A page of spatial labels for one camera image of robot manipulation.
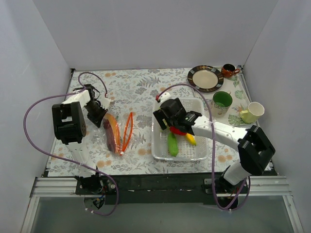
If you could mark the green inside floral mug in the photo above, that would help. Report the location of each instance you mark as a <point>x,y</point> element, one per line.
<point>220,103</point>

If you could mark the pale yellow green mug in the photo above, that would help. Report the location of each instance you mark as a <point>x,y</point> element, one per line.
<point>253,112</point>

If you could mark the fake orange red fruit slice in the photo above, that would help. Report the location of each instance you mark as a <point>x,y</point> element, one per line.
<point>112,132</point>

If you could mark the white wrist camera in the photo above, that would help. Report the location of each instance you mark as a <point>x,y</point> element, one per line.
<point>163,97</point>
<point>106,102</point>

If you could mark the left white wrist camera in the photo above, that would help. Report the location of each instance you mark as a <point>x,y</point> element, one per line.
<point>106,102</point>

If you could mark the clear zip top bag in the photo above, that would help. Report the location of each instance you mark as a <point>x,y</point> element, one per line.
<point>126,134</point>

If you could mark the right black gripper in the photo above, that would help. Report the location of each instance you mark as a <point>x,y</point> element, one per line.
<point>167,122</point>

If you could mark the floral table mat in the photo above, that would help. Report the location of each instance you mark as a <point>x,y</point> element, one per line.
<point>135,91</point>

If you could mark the fake red bell pepper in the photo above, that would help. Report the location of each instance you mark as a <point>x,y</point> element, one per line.
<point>176,131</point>

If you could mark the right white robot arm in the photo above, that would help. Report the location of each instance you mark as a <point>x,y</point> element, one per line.
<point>254,148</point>

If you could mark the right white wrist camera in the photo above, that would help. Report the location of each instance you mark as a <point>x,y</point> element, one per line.
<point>163,97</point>

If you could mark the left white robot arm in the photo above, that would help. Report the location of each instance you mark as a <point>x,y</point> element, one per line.
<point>70,127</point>

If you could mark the aluminium frame rail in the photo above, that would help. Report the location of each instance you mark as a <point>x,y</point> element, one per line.
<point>66,187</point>

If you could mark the striped rim ceramic plate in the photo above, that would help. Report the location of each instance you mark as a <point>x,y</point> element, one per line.
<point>205,78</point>

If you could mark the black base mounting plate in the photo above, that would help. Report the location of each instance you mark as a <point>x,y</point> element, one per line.
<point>150,188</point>

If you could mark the white plastic mesh basket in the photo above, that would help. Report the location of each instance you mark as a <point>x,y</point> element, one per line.
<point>186,151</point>

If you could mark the fake green leaf vegetable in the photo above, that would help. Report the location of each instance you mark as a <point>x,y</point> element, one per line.
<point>172,144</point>

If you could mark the fake yellow banana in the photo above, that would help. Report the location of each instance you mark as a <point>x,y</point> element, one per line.
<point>190,138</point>

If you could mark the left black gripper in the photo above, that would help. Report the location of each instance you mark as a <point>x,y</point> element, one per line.
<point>96,113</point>

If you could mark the small brown orange cup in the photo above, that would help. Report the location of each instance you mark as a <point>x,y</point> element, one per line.
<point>228,70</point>

